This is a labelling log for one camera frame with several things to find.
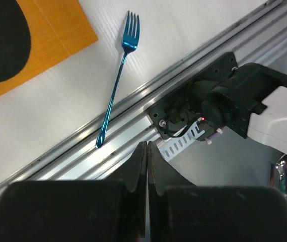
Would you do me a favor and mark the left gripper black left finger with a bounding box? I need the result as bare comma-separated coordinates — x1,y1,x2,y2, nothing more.
0,142,147,241

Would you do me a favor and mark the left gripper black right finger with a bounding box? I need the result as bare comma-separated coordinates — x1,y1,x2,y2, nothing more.
147,142,287,241

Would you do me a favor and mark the aluminium mounting rail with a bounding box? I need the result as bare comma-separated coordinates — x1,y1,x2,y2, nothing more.
0,1,287,194

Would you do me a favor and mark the perforated cable duct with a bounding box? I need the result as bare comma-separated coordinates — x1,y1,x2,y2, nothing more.
158,123,205,162

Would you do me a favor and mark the blue metal fork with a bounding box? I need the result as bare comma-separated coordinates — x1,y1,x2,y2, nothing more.
96,11,140,149

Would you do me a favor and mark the orange Mickey Mouse placemat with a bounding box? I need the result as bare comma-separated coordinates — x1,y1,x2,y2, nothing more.
0,1,98,96

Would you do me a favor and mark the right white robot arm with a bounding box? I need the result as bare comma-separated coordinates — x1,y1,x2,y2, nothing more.
188,63,287,155

